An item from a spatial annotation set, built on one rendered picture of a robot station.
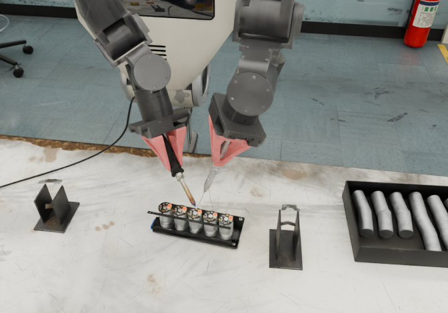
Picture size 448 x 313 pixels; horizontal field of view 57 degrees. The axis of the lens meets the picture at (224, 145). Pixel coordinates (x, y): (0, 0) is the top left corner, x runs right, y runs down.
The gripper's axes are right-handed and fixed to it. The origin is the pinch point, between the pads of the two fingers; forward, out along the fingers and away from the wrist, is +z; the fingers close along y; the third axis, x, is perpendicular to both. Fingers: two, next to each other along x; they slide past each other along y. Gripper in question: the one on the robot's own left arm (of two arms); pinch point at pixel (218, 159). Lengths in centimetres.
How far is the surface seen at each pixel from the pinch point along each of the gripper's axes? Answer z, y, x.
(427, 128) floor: 37, -104, 158
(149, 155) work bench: 20.1, -23.7, -4.7
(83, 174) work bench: 25.1, -20.1, -18.2
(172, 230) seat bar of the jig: 17.3, 0.3, -2.8
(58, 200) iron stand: 21.2, -8.0, -22.5
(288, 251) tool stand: 12.0, 7.8, 16.2
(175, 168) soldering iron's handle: 8.6, -6.7, -4.0
